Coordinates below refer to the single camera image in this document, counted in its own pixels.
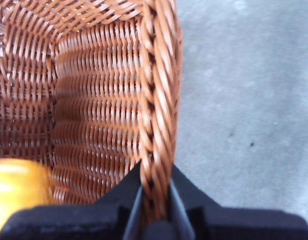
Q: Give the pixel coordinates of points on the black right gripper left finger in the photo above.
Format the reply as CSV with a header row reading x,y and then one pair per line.
x,y
69,220

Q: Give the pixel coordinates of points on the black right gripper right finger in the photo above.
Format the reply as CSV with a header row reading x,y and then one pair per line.
x,y
243,222

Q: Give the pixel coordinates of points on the yellow corn cob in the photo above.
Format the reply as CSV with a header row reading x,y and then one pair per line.
x,y
19,185

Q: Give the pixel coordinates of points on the brown woven wicker basket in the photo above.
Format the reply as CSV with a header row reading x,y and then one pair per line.
x,y
93,100

